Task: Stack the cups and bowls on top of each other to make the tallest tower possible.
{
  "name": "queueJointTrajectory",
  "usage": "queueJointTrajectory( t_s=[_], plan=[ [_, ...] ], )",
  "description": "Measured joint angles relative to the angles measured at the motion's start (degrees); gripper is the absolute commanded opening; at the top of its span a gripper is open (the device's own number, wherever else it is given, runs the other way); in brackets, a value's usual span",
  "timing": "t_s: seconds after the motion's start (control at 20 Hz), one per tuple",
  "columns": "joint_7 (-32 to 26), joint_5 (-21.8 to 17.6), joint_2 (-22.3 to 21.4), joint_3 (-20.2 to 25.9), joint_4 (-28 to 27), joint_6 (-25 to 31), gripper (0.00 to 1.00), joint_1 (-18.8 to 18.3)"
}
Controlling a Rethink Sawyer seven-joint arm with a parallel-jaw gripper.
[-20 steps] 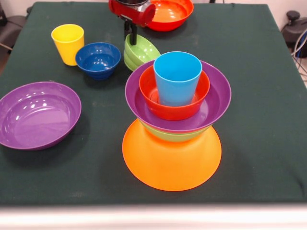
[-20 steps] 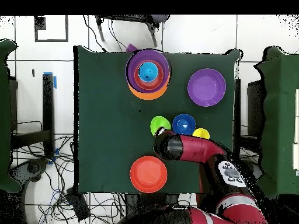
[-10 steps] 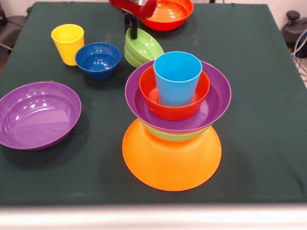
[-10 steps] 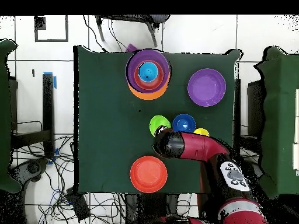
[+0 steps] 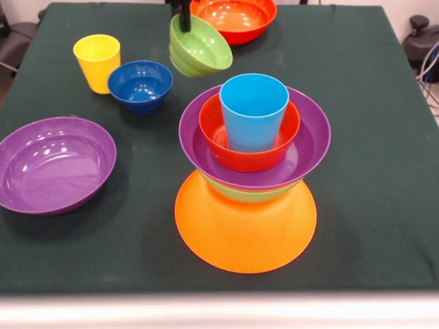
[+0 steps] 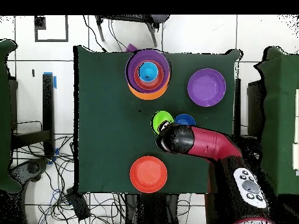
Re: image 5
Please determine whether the small green plastic bowl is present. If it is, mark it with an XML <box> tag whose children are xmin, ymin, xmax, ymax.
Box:
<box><xmin>169</xmin><ymin>13</ymin><xmax>234</xmax><ymax>78</ymax></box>

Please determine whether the large red plastic bowl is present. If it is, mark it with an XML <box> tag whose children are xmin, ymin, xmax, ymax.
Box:
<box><xmin>190</xmin><ymin>0</ymin><xmax>278</xmax><ymax>45</ymax></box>

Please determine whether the blue plastic bowl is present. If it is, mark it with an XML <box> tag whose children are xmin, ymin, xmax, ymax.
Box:
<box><xmin>107</xmin><ymin>60</ymin><xmax>174</xmax><ymax>115</ymax></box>

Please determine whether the light blue plastic cup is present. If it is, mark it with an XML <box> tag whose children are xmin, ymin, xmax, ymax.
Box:
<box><xmin>219</xmin><ymin>73</ymin><xmax>290</xmax><ymax>154</ymax></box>

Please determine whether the small red plastic bowl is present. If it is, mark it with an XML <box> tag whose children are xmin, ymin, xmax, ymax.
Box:
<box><xmin>198</xmin><ymin>92</ymin><xmax>301</xmax><ymax>173</ymax></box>

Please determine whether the purple plastic bowl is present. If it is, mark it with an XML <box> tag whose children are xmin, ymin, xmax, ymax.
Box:
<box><xmin>0</xmin><ymin>116</ymin><xmax>117</xmax><ymax>216</ymax></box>
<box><xmin>178</xmin><ymin>85</ymin><xmax>332</xmax><ymax>191</ymax></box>

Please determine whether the large green plastic bowl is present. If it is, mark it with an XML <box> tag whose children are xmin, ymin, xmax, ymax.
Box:
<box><xmin>198</xmin><ymin>171</ymin><xmax>302</xmax><ymax>204</ymax></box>

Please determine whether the large orange plastic bowl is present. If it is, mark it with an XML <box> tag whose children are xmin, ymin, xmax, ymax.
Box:
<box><xmin>174</xmin><ymin>170</ymin><xmax>318</xmax><ymax>274</ymax></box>

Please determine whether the yellow plastic cup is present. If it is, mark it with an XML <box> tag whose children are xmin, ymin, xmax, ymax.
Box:
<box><xmin>73</xmin><ymin>34</ymin><xmax>121</xmax><ymax>95</ymax></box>

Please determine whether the dark grey stand base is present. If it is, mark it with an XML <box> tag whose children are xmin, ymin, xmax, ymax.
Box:
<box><xmin>401</xmin><ymin>15</ymin><xmax>439</xmax><ymax>66</ymax></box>
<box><xmin>0</xmin><ymin>6</ymin><xmax>39</xmax><ymax>75</ymax></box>

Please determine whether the dark green tablecloth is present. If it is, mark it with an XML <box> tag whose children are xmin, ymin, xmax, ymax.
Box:
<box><xmin>0</xmin><ymin>2</ymin><xmax>439</xmax><ymax>295</ymax></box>

